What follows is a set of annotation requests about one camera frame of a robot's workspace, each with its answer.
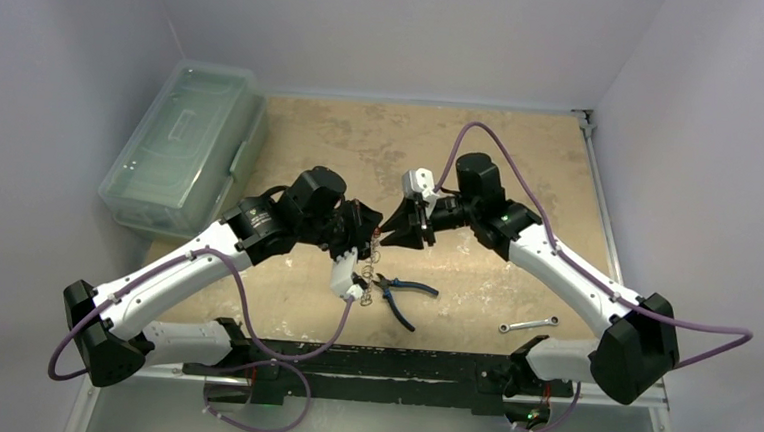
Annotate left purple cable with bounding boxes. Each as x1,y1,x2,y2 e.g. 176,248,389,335
44,238,360,432

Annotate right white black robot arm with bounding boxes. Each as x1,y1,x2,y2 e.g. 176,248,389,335
380,152,679,405

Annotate aluminium frame rail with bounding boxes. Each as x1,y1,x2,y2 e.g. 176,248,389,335
63,327,689,432

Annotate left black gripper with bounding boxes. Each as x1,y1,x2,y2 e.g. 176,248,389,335
296,195,385,270

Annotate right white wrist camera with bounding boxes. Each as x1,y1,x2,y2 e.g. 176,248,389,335
401,168,440,210

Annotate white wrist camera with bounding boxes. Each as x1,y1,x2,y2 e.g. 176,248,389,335
401,168,440,210
330,247,366,301

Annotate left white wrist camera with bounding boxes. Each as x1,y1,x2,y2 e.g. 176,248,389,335
330,247,366,301

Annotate translucent green plastic box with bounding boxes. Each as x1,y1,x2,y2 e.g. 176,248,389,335
98,60,269,240

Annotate blue handled pliers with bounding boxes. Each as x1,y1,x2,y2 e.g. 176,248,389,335
367,273,441,335

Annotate small silver wrench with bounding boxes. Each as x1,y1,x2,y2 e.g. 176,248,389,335
498,316,559,334

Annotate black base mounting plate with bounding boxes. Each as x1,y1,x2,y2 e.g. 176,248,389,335
182,341,574,417

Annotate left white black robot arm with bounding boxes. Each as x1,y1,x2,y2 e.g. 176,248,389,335
47,166,383,387

